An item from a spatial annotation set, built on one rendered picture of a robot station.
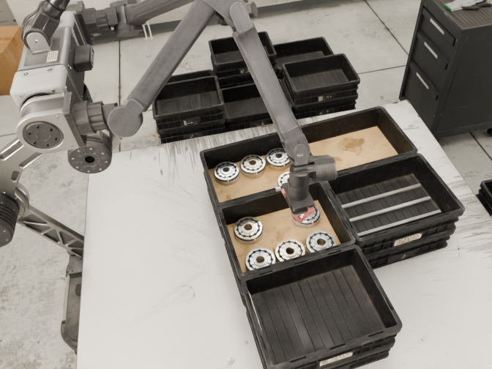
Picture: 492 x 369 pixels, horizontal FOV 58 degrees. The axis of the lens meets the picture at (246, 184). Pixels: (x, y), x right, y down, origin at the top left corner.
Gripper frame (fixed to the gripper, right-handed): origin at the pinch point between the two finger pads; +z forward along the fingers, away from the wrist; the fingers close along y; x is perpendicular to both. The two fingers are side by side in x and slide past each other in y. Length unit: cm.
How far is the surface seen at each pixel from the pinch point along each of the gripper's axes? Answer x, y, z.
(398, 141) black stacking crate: -57, 34, 17
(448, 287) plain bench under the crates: -50, -22, 35
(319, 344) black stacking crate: 3.3, -31.7, 24.0
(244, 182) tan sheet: 6.7, 38.0, 24.3
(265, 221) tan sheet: 4.8, 17.0, 24.1
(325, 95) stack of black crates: -63, 114, 53
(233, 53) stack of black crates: -25, 183, 58
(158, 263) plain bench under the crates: 47, 21, 38
